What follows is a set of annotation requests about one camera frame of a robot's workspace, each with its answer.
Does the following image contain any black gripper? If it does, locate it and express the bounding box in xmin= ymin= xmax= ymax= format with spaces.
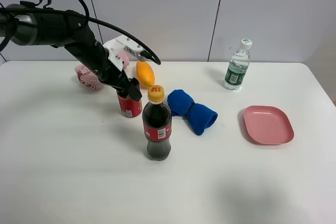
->
xmin=92 ymin=56 xmax=142 ymax=101

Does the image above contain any red soda can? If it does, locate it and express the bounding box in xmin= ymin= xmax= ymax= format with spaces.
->
xmin=118 ymin=96 xmax=142 ymax=118

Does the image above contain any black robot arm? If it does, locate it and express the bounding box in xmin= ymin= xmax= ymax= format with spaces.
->
xmin=1 ymin=9 xmax=142 ymax=101

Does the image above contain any yellow mango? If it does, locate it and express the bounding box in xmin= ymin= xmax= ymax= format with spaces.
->
xmin=136 ymin=61 xmax=155 ymax=89

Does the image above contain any cola bottle yellow cap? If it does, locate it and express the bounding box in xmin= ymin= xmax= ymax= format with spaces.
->
xmin=142 ymin=85 xmax=172 ymax=161

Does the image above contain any pink rolled towel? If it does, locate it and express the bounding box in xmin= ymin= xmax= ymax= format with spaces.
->
xmin=75 ymin=51 xmax=130 ymax=90

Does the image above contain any blue rolled towel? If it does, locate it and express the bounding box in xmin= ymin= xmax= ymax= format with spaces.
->
xmin=167 ymin=90 xmax=218 ymax=136

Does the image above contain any water bottle green label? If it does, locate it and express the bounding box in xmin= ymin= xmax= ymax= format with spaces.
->
xmin=224 ymin=39 xmax=253 ymax=91

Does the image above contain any pink square plate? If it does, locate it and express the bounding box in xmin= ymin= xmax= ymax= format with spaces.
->
xmin=243 ymin=105 xmax=295 ymax=145

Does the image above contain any black cable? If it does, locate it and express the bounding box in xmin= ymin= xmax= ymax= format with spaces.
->
xmin=0 ymin=0 xmax=162 ymax=65

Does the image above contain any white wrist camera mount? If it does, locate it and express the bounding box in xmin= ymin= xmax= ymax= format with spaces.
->
xmin=103 ymin=35 xmax=146 ymax=72

